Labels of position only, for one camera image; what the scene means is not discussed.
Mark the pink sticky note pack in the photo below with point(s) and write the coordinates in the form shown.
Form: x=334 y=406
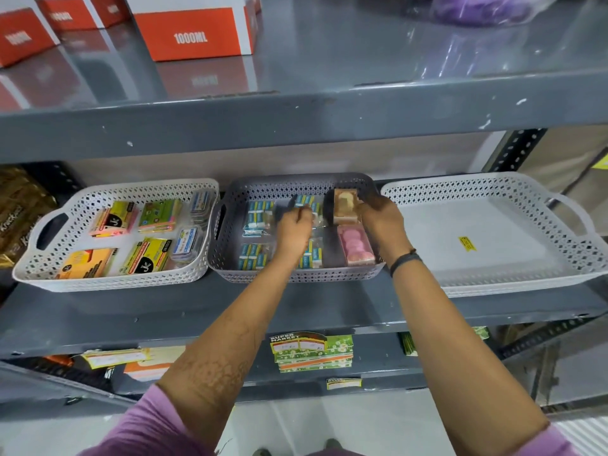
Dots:
x=114 y=218

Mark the person's right fingers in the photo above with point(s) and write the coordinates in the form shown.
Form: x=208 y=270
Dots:
x=369 y=204

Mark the grey perforated plastic basket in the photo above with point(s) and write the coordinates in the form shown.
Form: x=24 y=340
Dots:
x=285 y=185

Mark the purple plastic bag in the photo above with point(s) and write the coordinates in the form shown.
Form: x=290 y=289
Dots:
x=479 y=8

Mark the yellow paper label tag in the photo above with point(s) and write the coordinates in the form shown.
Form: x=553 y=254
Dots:
x=114 y=358

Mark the green sticky note pack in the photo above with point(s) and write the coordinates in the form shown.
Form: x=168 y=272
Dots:
x=160 y=215

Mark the green card pack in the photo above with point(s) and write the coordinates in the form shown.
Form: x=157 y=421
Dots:
x=409 y=344

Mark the pink eraser pack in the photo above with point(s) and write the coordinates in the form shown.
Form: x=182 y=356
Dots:
x=355 y=245

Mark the clear plastic stationery pack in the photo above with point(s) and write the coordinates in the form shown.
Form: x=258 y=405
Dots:
x=200 y=206
x=186 y=243

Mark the brown snack packets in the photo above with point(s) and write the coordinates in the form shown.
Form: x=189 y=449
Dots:
x=21 y=218

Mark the person's left hand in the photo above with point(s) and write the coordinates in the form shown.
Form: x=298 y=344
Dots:
x=293 y=235

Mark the white perforated plastic basket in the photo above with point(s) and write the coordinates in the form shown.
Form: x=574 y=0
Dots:
x=52 y=275

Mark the person's right forearm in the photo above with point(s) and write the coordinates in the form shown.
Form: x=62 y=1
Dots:
x=456 y=356

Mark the person's right hand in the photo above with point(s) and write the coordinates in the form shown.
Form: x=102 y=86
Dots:
x=384 y=227

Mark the yellow black stationery pack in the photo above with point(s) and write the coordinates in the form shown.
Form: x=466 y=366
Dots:
x=145 y=256

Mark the purple shirt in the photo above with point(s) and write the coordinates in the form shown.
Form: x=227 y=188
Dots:
x=142 y=432

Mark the orange stationery pack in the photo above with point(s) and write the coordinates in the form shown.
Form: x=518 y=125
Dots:
x=88 y=263

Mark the wide white perforated basket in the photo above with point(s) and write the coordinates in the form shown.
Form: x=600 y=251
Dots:
x=498 y=232

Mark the person's dark shoes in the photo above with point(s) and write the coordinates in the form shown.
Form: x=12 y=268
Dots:
x=332 y=446

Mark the person's left forearm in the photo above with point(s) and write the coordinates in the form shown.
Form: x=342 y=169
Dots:
x=237 y=337

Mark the yellow shelf price label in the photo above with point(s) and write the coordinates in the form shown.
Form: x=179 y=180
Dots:
x=344 y=383

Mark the brown eraser pack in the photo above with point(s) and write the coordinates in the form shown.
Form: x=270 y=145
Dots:
x=346 y=206

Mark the black wristband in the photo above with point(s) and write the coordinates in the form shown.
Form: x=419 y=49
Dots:
x=403 y=261

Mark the large orange white box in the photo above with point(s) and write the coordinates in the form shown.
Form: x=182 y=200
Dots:
x=190 y=33

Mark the orange white paper pack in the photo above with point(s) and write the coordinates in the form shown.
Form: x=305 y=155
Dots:
x=154 y=365

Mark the yellow sticker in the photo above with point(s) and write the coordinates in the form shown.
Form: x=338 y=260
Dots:
x=467 y=243

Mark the grey metal shelf rack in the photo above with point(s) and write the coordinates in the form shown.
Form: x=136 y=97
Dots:
x=332 y=104

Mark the person's left fingers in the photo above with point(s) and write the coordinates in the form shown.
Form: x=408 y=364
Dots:
x=300 y=214

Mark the blue white eraser pack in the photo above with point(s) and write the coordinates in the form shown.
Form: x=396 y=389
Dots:
x=312 y=255
x=259 y=217
x=308 y=201
x=254 y=256

